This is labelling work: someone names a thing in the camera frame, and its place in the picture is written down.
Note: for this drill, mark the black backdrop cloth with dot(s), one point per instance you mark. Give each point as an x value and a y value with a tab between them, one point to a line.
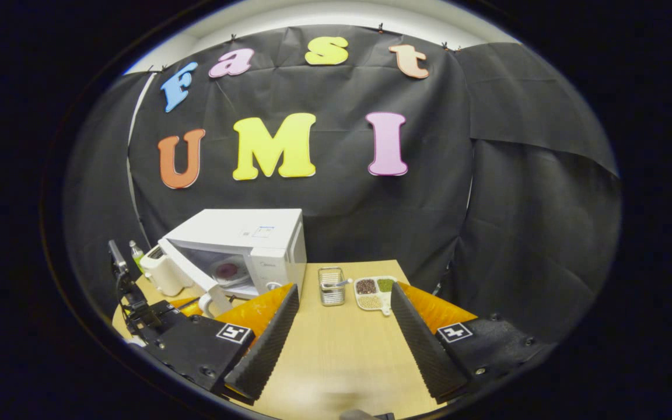
342	221

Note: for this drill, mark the white divided dish of beans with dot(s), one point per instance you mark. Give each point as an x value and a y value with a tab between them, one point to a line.
371	301

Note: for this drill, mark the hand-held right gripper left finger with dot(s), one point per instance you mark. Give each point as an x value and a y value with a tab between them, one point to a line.
269	344

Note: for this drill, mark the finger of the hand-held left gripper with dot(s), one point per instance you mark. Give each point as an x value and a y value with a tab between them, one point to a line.
191	310
183	301

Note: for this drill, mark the white microwave oven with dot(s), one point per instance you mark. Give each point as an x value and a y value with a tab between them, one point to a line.
237	227

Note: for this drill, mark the metal spoon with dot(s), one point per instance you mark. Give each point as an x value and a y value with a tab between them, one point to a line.
345	282

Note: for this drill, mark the green label drink bottle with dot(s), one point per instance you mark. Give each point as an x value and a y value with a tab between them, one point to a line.
136	256

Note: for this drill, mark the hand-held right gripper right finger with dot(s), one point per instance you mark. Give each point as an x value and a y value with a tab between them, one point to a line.
423	344

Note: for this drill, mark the white toaster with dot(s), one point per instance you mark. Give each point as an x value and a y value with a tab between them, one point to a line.
164	274

